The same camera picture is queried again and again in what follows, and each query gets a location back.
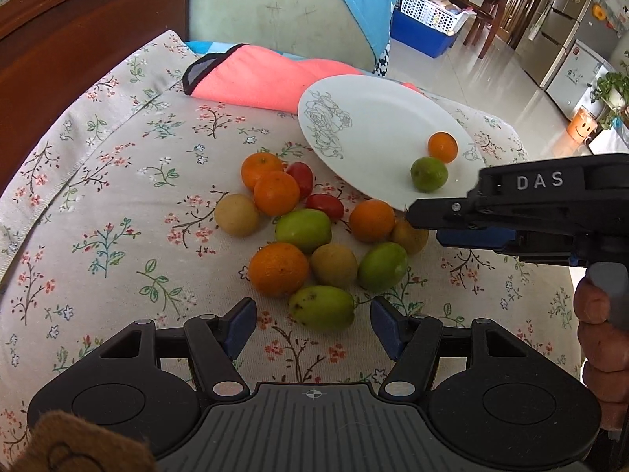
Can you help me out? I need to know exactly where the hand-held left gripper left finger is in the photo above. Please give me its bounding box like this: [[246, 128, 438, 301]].
[[98, 297, 257, 400]]

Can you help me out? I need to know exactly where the floral beige cloth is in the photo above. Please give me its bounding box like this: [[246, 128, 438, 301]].
[[0, 29, 585, 453]]

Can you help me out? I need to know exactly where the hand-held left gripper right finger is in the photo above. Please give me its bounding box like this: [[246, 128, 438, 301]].
[[371, 296, 532, 400]]

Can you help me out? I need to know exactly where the orange mandarin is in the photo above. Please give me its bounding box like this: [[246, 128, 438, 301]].
[[349, 199, 397, 243], [241, 151, 285, 190], [253, 171, 301, 217], [427, 131, 459, 164], [248, 242, 310, 298]]

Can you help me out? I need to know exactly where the blue and grey-green cushion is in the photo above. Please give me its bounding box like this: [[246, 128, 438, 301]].
[[188, 0, 408, 77]]

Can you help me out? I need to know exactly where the silver refrigerator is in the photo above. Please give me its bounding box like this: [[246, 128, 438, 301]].
[[516, 0, 620, 115]]

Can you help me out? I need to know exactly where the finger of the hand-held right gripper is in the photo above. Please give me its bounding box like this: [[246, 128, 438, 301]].
[[436, 230, 522, 256], [405, 195, 514, 229]]

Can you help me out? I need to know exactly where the orange smiley bucket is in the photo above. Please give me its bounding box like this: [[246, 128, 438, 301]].
[[566, 107, 598, 142]]

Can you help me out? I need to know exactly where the green potted plant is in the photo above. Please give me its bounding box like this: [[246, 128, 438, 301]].
[[590, 52, 629, 129]]

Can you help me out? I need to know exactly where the brown plush toy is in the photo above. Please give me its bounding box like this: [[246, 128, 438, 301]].
[[10, 410, 159, 472]]

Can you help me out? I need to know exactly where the pink cloth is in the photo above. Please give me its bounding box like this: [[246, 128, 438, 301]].
[[182, 44, 423, 111]]

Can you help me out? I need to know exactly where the brown kiwi fruit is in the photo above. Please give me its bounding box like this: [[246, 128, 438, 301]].
[[390, 219, 430, 255], [214, 194, 260, 237], [309, 243, 359, 288]]

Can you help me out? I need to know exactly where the dark wooden bed frame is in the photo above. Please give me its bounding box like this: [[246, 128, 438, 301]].
[[0, 0, 192, 192]]

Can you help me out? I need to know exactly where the white plastic basket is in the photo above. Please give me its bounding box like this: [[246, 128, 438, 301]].
[[400, 0, 471, 31]]

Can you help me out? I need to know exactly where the red cherry tomato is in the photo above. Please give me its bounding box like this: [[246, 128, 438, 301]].
[[286, 162, 314, 201], [305, 193, 345, 221]]

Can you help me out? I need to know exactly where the blue plastic box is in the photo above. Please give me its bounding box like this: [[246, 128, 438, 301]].
[[390, 7, 460, 58]]

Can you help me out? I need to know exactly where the houndstooth checked blanket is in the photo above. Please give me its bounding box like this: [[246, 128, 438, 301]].
[[372, 42, 392, 78]]

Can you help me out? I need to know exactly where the white plate with line print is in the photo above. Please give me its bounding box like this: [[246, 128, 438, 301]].
[[297, 75, 485, 212]]

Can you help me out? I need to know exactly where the person's right hand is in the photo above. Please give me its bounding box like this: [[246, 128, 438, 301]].
[[574, 275, 629, 432]]

